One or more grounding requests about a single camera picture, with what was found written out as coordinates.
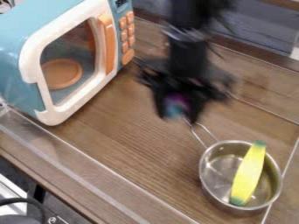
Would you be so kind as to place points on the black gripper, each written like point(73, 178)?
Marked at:
point(184, 73)

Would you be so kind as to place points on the purple toy eggplant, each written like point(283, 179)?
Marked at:
point(176, 106)

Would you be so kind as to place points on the silver pot with wire handle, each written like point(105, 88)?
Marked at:
point(218, 166)

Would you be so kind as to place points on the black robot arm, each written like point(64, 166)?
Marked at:
point(194, 14)

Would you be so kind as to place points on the orange microwave turntable plate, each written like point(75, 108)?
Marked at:
point(61, 73)

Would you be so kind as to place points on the yellow toy corn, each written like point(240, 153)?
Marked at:
point(248, 174)

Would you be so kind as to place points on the blue toy microwave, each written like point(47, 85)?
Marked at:
point(91, 31)

